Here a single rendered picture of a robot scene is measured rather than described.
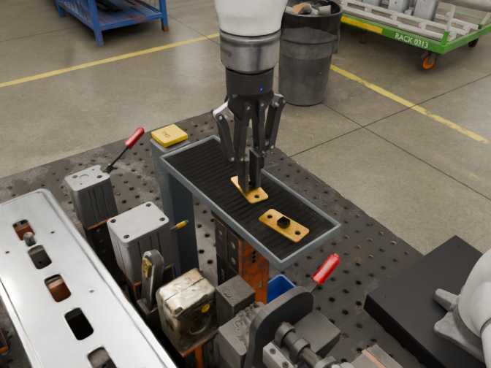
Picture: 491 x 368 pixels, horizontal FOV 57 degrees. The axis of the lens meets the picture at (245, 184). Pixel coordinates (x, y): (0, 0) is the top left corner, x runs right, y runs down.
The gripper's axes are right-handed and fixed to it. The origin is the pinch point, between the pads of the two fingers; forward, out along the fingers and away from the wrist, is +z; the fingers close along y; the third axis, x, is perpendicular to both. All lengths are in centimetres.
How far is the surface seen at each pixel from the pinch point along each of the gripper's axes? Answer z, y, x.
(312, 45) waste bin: 70, -157, -197
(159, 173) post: 13.8, 9.8, -25.4
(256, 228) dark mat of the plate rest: 4.1, 4.0, 10.2
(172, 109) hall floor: 120, -64, -243
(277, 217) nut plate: 3.8, -0.4, 9.6
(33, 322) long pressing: 20.1, 42.2, -1.9
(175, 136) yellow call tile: 4.1, 5.5, -23.8
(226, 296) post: 10.5, 12.6, 15.9
